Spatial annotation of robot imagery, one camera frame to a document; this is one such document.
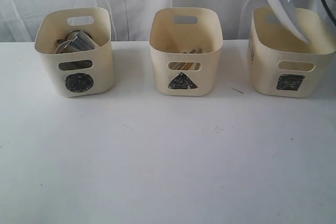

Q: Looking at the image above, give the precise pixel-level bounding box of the white square plate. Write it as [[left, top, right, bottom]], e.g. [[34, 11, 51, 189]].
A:
[[267, 0, 335, 52]]

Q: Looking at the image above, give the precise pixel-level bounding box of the cream bin with triangle mark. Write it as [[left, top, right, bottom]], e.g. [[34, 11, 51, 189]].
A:
[[149, 7, 224, 96]]

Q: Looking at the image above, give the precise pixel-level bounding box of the steel mug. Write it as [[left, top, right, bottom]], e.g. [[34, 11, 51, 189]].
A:
[[66, 30, 98, 51]]

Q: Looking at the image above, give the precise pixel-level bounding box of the long wooden chopstick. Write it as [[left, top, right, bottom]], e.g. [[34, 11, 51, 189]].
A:
[[168, 62, 201, 71]]

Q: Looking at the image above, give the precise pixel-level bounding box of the stainless steel bowl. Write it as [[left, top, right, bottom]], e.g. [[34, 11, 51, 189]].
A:
[[54, 39, 93, 71]]

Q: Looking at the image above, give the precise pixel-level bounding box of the short wooden chopstick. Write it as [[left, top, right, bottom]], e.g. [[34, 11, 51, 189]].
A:
[[184, 48, 203, 54]]

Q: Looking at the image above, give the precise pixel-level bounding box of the cream bin with square mark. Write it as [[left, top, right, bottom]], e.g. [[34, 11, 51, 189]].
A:
[[247, 7, 335, 98]]

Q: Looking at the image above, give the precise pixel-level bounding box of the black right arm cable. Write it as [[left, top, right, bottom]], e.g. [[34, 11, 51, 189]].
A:
[[319, 0, 336, 25]]

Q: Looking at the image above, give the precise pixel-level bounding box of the cream bin with circle mark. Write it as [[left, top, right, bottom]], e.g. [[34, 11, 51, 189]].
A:
[[35, 7, 114, 97]]

